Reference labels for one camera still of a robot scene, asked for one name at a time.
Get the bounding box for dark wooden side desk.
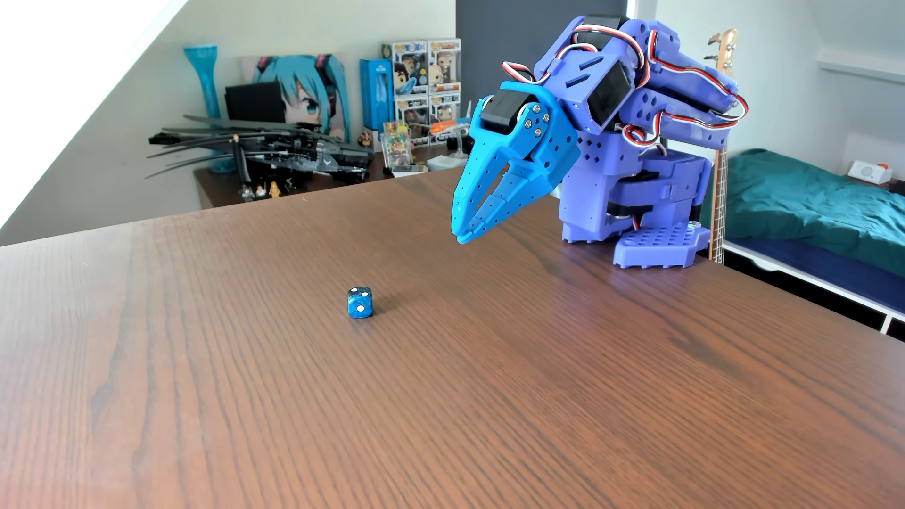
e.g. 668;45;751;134
192;143;468;210

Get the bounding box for wooden bass guitar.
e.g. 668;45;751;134
706;28;740;266

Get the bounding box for figure box with grey figure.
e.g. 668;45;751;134
393;93;433;147

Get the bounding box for white bed frame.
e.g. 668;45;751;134
721;239;905;335

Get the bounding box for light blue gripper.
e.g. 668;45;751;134
451;81;581;246

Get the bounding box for black box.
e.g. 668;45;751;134
224;81;288;125

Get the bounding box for navy mattress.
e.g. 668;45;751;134
724;235;905;315

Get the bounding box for bed with teal cover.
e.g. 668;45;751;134
707;148;905;278

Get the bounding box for anime girl poster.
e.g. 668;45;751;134
240;54;352;143

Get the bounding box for blue glass vase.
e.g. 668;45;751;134
183;45;239;175

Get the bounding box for black helicopter model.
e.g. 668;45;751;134
145;114;376;203

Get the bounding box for blue dice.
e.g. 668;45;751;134
346;286;374;320

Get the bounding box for red white black servo cable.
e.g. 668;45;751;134
502;23;749;149

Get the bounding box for white wall shelf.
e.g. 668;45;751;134
816;48;905;87

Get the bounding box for white radio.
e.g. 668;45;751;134
846;160;894;187

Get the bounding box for figure box with dark-haired figure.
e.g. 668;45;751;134
381;40;431;97

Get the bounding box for tall blue box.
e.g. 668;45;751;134
358;58;395;132

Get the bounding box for colourful card display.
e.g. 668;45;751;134
381;121;420;172

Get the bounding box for figure box with pale figure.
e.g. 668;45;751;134
428;91;462;144

